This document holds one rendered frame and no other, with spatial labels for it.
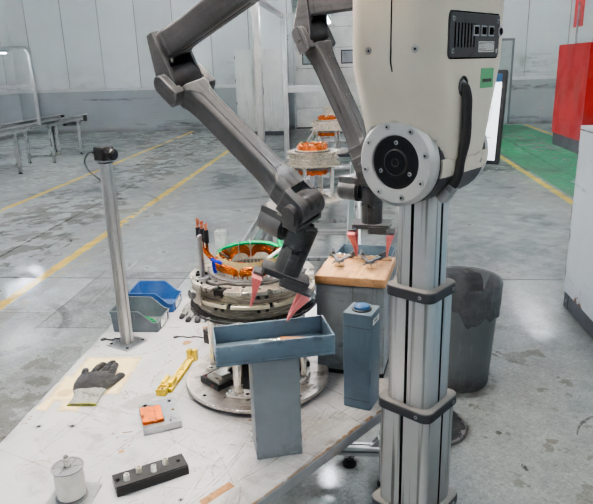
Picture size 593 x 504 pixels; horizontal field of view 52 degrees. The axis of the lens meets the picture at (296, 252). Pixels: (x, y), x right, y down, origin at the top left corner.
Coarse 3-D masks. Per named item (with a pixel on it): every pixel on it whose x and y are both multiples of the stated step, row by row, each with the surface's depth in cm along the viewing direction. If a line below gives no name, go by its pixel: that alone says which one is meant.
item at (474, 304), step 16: (448, 272) 321; (464, 272) 320; (464, 288) 321; (480, 288) 317; (496, 288) 289; (464, 304) 287; (480, 304) 288; (496, 304) 292; (464, 320) 291; (480, 320) 291
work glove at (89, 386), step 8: (112, 360) 177; (96, 368) 171; (104, 368) 172; (112, 368) 171; (80, 376) 168; (88, 376) 167; (96, 376) 166; (104, 376) 167; (112, 376) 168; (120, 376) 168; (80, 384) 163; (88, 384) 163; (96, 384) 163; (104, 384) 163; (112, 384) 165; (80, 392) 160; (88, 392) 160; (96, 392) 160; (72, 400) 157; (80, 400) 157; (88, 400) 157; (96, 400) 157
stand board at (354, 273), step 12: (324, 264) 170; (348, 264) 169; (360, 264) 169; (384, 264) 169; (324, 276) 161; (336, 276) 160; (348, 276) 160; (360, 276) 160; (372, 276) 159; (384, 276) 159; (384, 288) 157
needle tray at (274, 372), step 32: (320, 320) 136; (224, 352) 122; (256, 352) 123; (288, 352) 125; (320, 352) 126; (256, 384) 127; (288, 384) 128; (256, 416) 129; (288, 416) 131; (256, 448) 132; (288, 448) 133
